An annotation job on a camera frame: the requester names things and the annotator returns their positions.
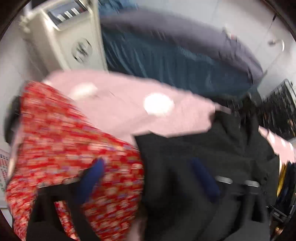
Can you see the large black garment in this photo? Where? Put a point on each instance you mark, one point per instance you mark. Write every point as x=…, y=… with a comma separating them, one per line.
x=180, y=148

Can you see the yellow cloth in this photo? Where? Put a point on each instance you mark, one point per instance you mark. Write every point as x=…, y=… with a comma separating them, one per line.
x=281, y=180

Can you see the printed paper sheet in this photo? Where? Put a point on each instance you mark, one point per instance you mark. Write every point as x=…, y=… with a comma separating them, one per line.
x=4, y=166

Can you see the white beauty machine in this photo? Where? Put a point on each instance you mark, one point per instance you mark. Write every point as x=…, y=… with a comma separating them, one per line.
x=67, y=34

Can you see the dark cloth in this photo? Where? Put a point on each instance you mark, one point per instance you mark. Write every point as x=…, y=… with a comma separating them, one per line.
x=11, y=120

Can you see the pink polka dot blanket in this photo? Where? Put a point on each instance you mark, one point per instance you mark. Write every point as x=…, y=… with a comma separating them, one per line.
x=120, y=115

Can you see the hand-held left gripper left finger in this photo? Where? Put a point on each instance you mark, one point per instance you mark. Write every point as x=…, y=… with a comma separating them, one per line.
x=92, y=180

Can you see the black metal rack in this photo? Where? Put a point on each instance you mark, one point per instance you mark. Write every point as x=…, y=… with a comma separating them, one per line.
x=279, y=104

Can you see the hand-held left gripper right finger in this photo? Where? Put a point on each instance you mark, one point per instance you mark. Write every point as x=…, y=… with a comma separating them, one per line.
x=205, y=180

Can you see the black quilted jacket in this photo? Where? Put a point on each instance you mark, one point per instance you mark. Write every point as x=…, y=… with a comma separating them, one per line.
x=289, y=185

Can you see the grey quilt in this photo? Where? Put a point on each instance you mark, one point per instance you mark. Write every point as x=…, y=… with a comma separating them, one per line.
x=185, y=39

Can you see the red floral garment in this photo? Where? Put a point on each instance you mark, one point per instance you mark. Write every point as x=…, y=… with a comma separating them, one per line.
x=57, y=143

